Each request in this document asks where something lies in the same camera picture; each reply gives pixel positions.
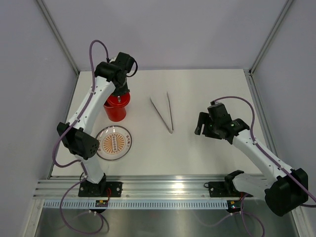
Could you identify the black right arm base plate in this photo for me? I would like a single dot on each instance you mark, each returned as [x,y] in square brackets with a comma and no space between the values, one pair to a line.
[218,189]

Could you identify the red cylindrical lunch container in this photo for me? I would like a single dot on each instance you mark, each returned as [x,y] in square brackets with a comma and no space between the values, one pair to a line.
[114,113]

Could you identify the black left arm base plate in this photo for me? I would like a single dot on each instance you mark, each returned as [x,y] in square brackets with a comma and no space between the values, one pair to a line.
[90,190]

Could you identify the white slotted cable duct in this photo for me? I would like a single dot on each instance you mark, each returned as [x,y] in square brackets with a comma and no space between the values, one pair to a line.
[136,204]

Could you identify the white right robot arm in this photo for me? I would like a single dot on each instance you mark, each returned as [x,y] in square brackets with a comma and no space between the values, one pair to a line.
[283,188]

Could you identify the white plate with red print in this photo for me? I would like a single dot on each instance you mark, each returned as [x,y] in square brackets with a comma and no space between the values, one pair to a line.
[114,142]

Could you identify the aluminium frame post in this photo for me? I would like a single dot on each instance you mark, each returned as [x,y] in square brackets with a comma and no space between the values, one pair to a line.
[55,31]
[271,35]

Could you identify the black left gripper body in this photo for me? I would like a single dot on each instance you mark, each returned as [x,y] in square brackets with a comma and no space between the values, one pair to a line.
[121,89]

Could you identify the aluminium front rail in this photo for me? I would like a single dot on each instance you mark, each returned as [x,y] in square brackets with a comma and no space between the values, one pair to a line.
[136,187]

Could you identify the aluminium right frame post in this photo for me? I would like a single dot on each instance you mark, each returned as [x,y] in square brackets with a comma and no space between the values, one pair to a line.
[271,35]

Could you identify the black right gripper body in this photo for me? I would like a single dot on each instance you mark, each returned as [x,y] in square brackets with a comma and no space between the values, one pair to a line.
[210,129]

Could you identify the aluminium left frame post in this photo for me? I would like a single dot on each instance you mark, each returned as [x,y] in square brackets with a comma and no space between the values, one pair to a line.
[55,31]

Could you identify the aluminium rail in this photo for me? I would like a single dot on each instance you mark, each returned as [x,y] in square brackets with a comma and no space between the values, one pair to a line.
[260,115]
[136,187]

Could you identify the red round lid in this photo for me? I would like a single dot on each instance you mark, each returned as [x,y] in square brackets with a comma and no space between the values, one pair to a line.
[119,101]

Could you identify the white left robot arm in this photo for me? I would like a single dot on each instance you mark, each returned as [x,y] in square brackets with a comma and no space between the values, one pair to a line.
[109,85]

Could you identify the stainless steel tongs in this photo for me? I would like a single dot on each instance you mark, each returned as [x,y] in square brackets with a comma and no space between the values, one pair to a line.
[168,126]

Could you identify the aluminium right side rail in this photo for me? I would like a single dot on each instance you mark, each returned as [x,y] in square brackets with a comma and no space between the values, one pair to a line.
[260,115]

